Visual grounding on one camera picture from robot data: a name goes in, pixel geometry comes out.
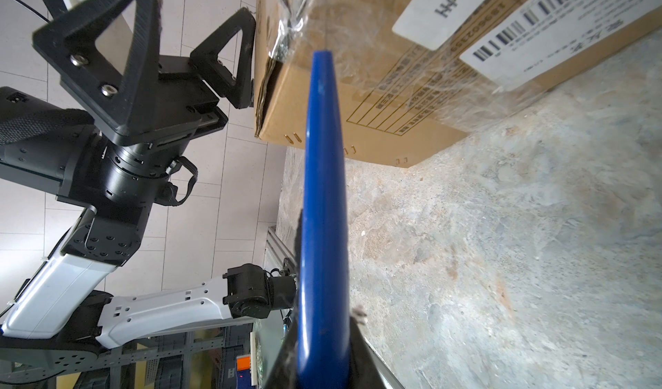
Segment brown cardboard express box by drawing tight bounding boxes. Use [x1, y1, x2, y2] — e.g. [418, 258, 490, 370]
[255, 0, 661, 168]

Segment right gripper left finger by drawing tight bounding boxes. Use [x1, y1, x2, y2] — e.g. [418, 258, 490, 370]
[263, 319, 299, 389]

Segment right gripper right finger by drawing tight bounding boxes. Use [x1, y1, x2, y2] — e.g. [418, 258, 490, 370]
[348, 317, 386, 389]

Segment blue utility knife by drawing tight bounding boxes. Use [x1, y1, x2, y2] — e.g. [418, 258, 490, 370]
[297, 51, 350, 388]

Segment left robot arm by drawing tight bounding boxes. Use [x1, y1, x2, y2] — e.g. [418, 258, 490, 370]
[1, 0, 296, 387]

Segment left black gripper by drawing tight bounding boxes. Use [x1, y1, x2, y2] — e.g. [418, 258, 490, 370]
[33, 0, 256, 180]

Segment aluminium front rail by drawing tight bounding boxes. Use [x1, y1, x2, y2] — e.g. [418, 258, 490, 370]
[251, 227, 403, 388]

